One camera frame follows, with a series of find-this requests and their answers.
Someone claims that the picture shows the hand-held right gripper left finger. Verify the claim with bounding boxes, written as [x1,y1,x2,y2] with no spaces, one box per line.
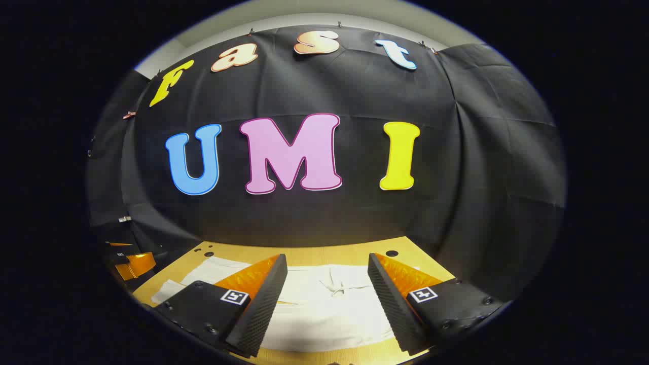
[154,253,288,358]

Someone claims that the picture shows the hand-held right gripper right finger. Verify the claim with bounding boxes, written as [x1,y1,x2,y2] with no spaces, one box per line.
[368,252,506,356]

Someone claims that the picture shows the white jeans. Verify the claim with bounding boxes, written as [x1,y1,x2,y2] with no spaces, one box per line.
[151,256,421,353]

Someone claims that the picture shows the black backdrop cloth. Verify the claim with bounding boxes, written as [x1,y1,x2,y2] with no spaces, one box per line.
[85,24,567,305]

